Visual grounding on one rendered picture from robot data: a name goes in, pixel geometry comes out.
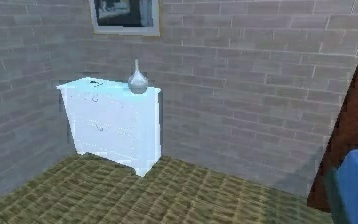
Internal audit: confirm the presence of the grey glass vase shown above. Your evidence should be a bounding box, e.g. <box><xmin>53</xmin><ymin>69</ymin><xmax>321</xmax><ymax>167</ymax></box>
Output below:
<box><xmin>127</xmin><ymin>59</ymin><xmax>150</xmax><ymax>95</ymax></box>

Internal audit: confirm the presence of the white chest of drawers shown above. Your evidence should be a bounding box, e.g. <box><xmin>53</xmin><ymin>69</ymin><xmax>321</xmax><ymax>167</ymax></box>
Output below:
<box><xmin>55</xmin><ymin>77</ymin><xmax>163</xmax><ymax>178</ymax></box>

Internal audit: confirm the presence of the brown wooden bed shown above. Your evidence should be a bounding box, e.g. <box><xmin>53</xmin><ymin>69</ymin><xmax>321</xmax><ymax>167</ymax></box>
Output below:
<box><xmin>306</xmin><ymin>59</ymin><xmax>358</xmax><ymax>224</ymax></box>

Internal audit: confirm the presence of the blue pillow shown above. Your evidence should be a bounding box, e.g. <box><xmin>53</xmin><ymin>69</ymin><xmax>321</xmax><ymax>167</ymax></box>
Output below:
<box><xmin>335</xmin><ymin>149</ymin><xmax>358</xmax><ymax>224</ymax></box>

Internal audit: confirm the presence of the grey framed wall picture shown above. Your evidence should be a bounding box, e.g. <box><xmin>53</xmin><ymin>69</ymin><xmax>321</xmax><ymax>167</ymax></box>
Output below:
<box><xmin>88</xmin><ymin>0</ymin><xmax>161</xmax><ymax>38</ymax></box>

